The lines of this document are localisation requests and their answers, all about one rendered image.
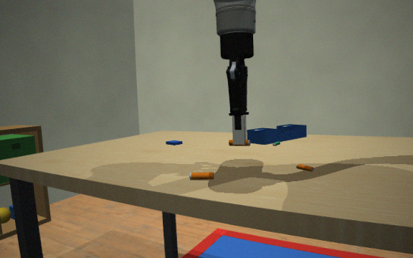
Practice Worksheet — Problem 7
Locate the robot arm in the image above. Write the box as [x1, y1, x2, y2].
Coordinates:
[214, 0, 256, 36]

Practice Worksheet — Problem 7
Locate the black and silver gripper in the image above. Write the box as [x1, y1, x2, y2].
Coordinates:
[220, 32, 254, 145]

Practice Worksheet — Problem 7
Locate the blue rectangular block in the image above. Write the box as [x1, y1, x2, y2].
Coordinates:
[166, 140, 183, 145]

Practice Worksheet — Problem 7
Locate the blue three-compartment bin rack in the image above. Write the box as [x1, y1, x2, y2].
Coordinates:
[247, 124, 307, 145]

